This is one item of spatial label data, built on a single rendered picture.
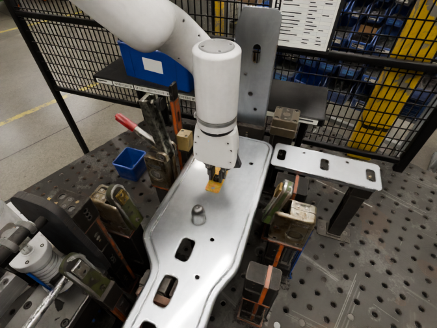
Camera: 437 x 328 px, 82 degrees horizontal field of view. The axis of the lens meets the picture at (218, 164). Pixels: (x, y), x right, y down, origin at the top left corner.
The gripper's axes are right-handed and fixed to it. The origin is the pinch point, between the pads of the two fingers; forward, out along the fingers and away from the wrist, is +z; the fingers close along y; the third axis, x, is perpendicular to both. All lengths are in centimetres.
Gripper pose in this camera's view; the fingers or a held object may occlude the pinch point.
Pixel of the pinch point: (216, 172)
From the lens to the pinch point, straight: 64.9
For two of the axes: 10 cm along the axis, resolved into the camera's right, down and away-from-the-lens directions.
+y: 9.4, 2.4, -2.3
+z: 0.0, 6.9, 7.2
